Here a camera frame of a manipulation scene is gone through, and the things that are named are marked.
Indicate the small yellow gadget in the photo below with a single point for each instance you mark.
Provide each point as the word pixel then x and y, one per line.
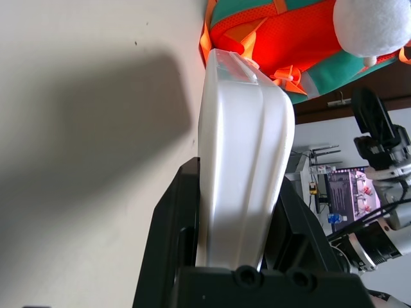
pixel 313 189

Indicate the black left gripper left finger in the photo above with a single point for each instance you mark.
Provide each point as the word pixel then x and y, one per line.
pixel 167 240

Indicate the computer monitor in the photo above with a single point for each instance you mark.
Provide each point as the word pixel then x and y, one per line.
pixel 346 199

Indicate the grey white plush shark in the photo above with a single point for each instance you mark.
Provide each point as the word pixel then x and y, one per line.
pixel 369 25

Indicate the white pencil case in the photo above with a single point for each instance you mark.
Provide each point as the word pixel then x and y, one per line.
pixel 237 160

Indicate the clear water bottle blue label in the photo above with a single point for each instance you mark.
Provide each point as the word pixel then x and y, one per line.
pixel 335 218

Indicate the orange teal backpack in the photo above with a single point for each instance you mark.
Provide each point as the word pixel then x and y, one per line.
pixel 282 41

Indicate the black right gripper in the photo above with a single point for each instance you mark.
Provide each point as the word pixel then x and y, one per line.
pixel 385 150

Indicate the metal hook bracket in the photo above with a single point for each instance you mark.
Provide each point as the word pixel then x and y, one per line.
pixel 340 102

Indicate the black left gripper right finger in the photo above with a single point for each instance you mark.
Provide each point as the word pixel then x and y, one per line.
pixel 298 244

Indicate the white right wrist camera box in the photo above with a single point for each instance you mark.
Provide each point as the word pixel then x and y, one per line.
pixel 385 174

